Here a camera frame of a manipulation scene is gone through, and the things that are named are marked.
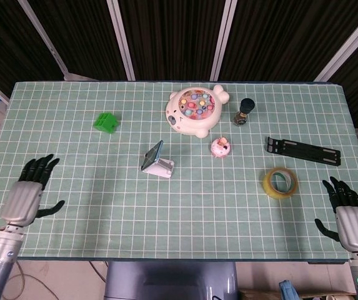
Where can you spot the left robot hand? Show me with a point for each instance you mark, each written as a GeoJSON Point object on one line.
{"type": "Point", "coordinates": [22, 200]}

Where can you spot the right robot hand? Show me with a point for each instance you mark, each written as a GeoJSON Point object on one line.
{"type": "Point", "coordinates": [353, 225]}

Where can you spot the black smartphone with blue case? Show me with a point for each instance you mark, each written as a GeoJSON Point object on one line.
{"type": "Point", "coordinates": [152, 155]}

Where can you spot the white folding phone stand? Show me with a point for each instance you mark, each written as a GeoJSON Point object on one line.
{"type": "Point", "coordinates": [161, 168]}

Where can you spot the yellow packing tape roll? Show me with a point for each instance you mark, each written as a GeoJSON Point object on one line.
{"type": "Point", "coordinates": [270, 184]}

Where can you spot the blue cloth object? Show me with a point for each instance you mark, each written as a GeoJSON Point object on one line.
{"type": "Point", "coordinates": [288, 290]}

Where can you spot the green plastic block toy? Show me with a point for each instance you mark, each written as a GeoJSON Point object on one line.
{"type": "Point", "coordinates": [107, 122]}

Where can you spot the green checked tablecloth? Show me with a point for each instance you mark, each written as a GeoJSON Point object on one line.
{"type": "Point", "coordinates": [166, 218]}

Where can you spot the pink toy cake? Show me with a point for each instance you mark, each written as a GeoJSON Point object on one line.
{"type": "Point", "coordinates": [220, 148]}

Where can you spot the pepper grinder bottle black cap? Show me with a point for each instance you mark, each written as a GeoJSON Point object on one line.
{"type": "Point", "coordinates": [243, 112]}

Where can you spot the grey robot torso base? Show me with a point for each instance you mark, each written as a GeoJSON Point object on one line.
{"type": "Point", "coordinates": [169, 281]}

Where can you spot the white seal fishing toy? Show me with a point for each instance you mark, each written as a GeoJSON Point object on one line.
{"type": "Point", "coordinates": [194, 111]}

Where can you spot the black folding bracket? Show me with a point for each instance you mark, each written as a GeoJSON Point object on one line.
{"type": "Point", "coordinates": [303, 150]}

